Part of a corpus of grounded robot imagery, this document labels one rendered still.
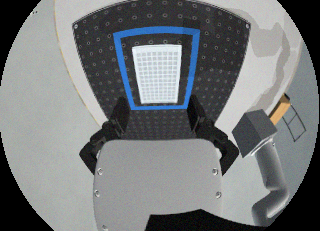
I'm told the blue tape outline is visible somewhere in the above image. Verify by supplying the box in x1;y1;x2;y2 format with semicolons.
113;26;200;110

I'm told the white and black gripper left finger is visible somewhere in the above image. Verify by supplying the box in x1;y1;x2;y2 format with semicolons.
79;97;130;175

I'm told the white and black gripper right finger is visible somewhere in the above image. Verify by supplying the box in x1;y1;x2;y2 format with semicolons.
187;95;239;176

